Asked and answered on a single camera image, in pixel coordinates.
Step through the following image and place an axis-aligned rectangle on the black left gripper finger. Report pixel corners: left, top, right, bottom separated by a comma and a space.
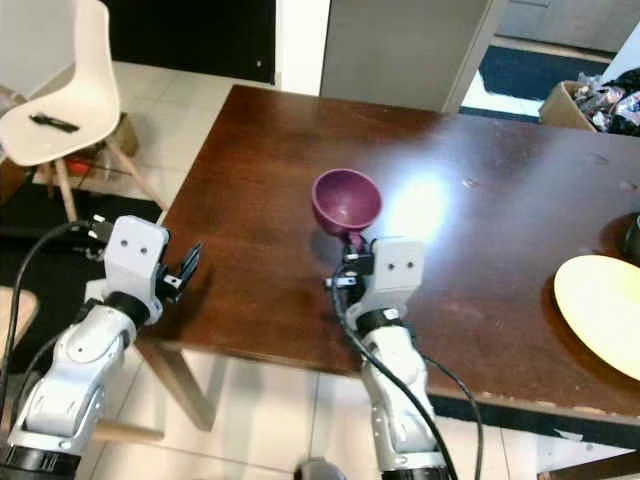
175, 242, 202, 291

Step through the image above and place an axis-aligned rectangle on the purple bowl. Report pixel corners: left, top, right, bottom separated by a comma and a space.
310, 168, 384, 242

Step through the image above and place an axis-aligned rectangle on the black floor mat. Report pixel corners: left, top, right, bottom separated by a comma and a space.
0, 178, 167, 291

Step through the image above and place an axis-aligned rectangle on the dark brown wooden table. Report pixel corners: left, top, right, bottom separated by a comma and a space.
135, 84, 640, 431

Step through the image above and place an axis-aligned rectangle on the grey robot foot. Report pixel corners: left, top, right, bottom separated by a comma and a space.
294, 457, 365, 480

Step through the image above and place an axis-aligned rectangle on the small black object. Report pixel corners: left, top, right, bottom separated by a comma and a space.
29, 112, 80, 134

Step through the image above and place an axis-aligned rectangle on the white plastic chair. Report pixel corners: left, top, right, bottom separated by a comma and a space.
0, 0, 153, 223

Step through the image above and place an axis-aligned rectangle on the grey door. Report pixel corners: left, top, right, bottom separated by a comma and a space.
318, 0, 513, 114

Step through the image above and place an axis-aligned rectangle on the dark blue rug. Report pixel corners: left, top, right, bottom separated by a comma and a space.
476, 44, 613, 102

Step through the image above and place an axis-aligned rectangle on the pale yellow plate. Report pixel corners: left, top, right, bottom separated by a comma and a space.
552, 254, 640, 383

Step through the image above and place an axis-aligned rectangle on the cardboard box with clutter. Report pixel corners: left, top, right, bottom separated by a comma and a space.
538, 68, 640, 134

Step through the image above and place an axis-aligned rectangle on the black round object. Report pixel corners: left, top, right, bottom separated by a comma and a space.
623, 212, 640, 269

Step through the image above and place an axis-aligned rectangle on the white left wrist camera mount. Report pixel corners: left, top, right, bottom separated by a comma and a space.
103, 215, 170, 303

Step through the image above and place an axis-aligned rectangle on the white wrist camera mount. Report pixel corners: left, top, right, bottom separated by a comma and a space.
358, 237, 427, 317
103, 215, 170, 303

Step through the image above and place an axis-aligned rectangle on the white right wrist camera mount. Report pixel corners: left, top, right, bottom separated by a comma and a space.
358, 237, 427, 317

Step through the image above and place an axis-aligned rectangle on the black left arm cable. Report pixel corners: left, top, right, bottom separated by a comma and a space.
0, 218, 113, 421

